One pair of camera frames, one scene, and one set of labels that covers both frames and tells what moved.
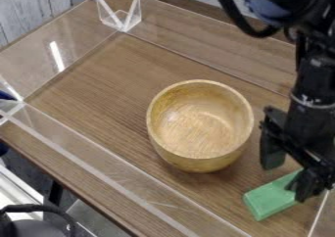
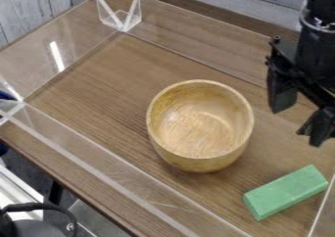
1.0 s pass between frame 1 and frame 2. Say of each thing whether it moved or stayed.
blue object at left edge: stayed
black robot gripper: moved
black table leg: stayed
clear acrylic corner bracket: stayed
